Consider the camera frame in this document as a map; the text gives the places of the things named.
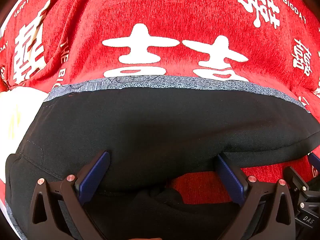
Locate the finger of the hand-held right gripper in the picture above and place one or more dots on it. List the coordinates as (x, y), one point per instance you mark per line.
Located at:
(315, 160)
(296, 180)

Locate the black pants with grey waistband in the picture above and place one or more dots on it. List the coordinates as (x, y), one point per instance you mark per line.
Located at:
(160, 125)

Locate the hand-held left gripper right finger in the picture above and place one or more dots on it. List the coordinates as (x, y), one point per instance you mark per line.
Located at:
(231, 177)

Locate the red printed blanket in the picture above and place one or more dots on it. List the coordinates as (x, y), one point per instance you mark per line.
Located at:
(175, 12)

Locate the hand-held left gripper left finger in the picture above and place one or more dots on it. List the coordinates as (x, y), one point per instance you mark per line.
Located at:
(93, 177)

